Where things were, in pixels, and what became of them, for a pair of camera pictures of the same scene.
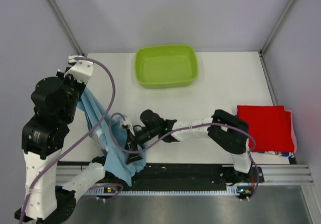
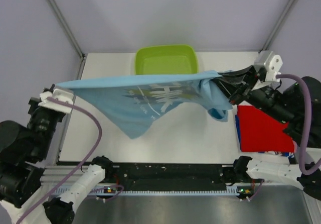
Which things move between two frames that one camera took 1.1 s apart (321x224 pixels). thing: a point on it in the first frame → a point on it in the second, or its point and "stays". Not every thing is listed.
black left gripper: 69,77 → 34,104
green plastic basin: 160,67 stays
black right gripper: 133,141 → 248,74
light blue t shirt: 120,160 → 137,102
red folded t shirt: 271,126 stays
